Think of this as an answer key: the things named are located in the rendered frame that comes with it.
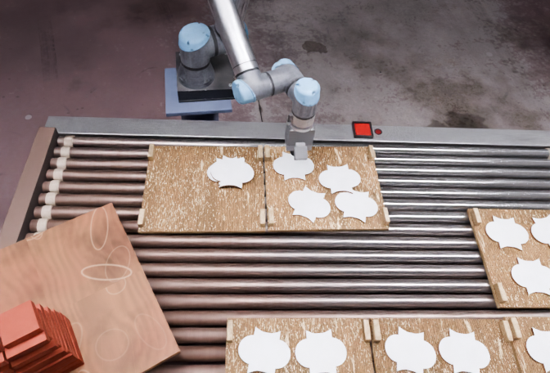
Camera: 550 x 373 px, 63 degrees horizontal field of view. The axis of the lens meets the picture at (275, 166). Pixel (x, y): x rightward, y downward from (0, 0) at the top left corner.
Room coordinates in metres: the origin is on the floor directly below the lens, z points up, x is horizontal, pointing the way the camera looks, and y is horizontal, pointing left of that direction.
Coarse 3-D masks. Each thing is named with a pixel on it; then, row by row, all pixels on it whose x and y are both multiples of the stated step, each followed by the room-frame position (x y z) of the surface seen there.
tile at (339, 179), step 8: (328, 168) 0.97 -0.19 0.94; (336, 168) 0.97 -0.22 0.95; (344, 168) 0.98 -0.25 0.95; (320, 176) 0.93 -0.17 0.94; (328, 176) 0.93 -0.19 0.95; (336, 176) 0.94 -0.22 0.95; (344, 176) 0.94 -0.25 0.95; (352, 176) 0.94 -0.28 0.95; (328, 184) 0.90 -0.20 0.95; (336, 184) 0.90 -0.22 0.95; (344, 184) 0.90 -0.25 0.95; (352, 184) 0.90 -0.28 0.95; (352, 192) 0.87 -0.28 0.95
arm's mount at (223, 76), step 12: (180, 60) 1.44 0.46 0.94; (216, 60) 1.48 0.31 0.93; (228, 60) 1.49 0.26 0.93; (216, 72) 1.40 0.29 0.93; (228, 72) 1.41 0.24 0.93; (180, 84) 1.30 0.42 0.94; (216, 84) 1.33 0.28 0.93; (228, 84) 1.34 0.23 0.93; (180, 96) 1.27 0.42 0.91; (192, 96) 1.28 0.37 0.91; (204, 96) 1.29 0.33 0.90; (216, 96) 1.30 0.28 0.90; (228, 96) 1.32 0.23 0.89
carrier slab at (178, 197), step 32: (160, 160) 0.92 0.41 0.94; (192, 160) 0.93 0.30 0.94; (256, 160) 0.97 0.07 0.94; (160, 192) 0.78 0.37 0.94; (192, 192) 0.80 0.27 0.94; (224, 192) 0.82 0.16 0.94; (256, 192) 0.83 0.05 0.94; (160, 224) 0.67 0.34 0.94; (192, 224) 0.68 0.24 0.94; (224, 224) 0.69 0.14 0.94; (256, 224) 0.71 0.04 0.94
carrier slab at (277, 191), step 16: (272, 160) 0.98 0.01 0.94; (320, 160) 1.00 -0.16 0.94; (336, 160) 1.01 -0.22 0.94; (352, 160) 1.02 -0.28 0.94; (368, 160) 1.03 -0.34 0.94; (272, 176) 0.91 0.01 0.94; (368, 176) 0.96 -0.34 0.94; (272, 192) 0.84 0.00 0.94; (288, 192) 0.85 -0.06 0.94; (320, 192) 0.87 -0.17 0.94; (336, 192) 0.87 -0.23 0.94; (288, 208) 0.79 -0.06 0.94; (336, 208) 0.81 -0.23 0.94; (288, 224) 0.72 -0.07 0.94; (304, 224) 0.73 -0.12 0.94; (320, 224) 0.74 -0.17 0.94; (336, 224) 0.75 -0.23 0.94; (352, 224) 0.75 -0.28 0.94; (368, 224) 0.76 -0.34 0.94
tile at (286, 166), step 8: (280, 160) 0.98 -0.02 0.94; (288, 160) 0.98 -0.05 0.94; (296, 160) 0.98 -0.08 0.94; (304, 160) 0.99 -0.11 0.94; (280, 168) 0.94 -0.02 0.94; (288, 168) 0.95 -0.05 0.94; (296, 168) 0.95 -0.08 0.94; (304, 168) 0.96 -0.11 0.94; (312, 168) 0.96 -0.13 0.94; (288, 176) 0.91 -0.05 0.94; (296, 176) 0.92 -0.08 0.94; (304, 176) 0.92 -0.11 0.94
